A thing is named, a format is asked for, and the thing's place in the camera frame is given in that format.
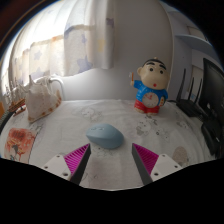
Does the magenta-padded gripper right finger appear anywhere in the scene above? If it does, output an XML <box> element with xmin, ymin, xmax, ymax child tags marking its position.
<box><xmin>131</xmin><ymin>143</ymin><xmax>184</xmax><ymax>186</ymax></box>

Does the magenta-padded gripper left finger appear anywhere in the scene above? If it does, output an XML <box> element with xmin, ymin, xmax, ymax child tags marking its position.
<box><xmin>42</xmin><ymin>143</ymin><xmax>92</xmax><ymax>186</ymax></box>

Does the light blue computer mouse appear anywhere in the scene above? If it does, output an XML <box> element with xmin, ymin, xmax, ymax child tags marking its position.
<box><xmin>85</xmin><ymin>123</ymin><xmax>125</xmax><ymax>150</ymax></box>

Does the red printed mouse pad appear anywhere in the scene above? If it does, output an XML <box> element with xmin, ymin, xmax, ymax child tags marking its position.
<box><xmin>0</xmin><ymin>127</ymin><xmax>37</xmax><ymax>164</ymax></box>

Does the white printed tablecloth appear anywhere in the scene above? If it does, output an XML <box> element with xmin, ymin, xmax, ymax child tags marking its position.
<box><xmin>0</xmin><ymin>99</ymin><xmax>218</xmax><ymax>190</ymax></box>

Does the large white conch shell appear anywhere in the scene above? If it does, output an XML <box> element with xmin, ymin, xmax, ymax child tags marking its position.
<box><xmin>24</xmin><ymin>74</ymin><xmax>63</xmax><ymax>124</ymax></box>

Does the black router with antennas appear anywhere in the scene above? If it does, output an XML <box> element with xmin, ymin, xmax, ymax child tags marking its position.
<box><xmin>174</xmin><ymin>68</ymin><xmax>209</xmax><ymax>118</ymax></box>

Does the cartoon boy clock figurine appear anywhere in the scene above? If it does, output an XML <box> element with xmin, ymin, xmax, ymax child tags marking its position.
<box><xmin>129</xmin><ymin>58</ymin><xmax>170</xmax><ymax>115</ymax></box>

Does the small black box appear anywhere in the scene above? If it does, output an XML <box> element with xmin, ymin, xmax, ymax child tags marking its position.
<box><xmin>200</xmin><ymin>116</ymin><xmax>224</xmax><ymax>158</ymax></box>

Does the black computer monitor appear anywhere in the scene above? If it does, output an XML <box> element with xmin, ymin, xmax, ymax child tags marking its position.
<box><xmin>199</xmin><ymin>57</ymin><xmax>224</xmax><ymax>118</ymax></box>

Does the white star-print curtain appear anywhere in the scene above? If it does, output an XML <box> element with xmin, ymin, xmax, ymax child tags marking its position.
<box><xmin>3</xmin><ymin>0</ymin><xmax>116</xmax><ymax>91</ymax></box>

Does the white wall shelf unit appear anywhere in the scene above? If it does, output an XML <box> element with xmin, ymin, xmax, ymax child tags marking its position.
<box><xmin>166</xmin><ymin>9</ymin><xmax>224</xmax><ymax>101</ymax></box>

